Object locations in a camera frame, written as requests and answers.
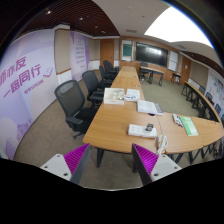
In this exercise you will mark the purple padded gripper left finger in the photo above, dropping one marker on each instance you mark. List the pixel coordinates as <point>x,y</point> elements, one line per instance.
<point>69,166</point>

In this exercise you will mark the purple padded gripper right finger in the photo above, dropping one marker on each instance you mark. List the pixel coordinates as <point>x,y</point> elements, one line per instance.
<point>152,166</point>

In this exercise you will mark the black charger plug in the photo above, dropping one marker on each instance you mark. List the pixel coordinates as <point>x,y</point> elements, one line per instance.
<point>149,127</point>

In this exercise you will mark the white power strip box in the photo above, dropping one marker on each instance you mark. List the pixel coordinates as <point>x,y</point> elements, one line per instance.
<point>141,131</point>

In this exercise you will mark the long wooden conference table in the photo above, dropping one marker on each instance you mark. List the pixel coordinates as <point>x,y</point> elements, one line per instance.
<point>108,131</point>

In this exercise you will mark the small white packet with pens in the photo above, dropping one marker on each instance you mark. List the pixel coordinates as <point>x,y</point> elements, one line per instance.
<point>177,120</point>

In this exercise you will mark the white open booklet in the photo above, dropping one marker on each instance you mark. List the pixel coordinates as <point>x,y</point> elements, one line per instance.
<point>149,107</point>

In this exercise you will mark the nearest black mesh office chair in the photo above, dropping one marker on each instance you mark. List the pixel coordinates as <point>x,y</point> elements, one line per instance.
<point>72,100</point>

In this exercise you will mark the white paper stack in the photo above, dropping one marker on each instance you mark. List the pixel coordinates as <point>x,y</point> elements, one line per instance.
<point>132,95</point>

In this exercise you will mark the curved wooden side table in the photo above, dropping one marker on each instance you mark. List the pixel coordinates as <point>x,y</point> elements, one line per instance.
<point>193,95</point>

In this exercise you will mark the small wooden desk at back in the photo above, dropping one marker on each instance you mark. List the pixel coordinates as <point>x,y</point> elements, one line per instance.
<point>152,73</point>

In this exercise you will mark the far black office chair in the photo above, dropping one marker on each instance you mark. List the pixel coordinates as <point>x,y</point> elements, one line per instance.
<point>109,71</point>

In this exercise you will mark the purple printed wall banner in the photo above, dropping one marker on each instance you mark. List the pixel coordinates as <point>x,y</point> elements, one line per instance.
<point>27,83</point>

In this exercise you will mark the large black wall screen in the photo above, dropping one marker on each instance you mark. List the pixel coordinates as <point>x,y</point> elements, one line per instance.
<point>151,54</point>

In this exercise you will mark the white whiteboard on wall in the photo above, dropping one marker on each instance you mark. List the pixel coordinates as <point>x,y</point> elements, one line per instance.
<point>173,61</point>

